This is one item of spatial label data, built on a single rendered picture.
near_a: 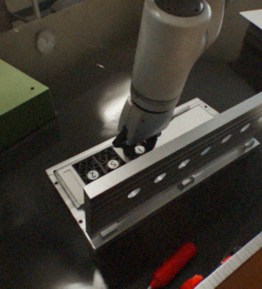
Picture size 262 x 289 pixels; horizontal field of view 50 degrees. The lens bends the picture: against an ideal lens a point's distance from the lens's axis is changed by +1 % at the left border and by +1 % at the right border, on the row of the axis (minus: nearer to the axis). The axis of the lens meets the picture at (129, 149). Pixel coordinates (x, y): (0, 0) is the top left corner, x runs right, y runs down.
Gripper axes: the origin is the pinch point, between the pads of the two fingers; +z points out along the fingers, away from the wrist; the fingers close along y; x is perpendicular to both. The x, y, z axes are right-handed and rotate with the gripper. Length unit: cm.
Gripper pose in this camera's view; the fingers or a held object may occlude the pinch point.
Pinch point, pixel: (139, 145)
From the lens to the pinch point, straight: 60.4
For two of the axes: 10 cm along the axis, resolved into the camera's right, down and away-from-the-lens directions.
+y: -8.2, 4.2, -3.9
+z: -1.2, 5.4, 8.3
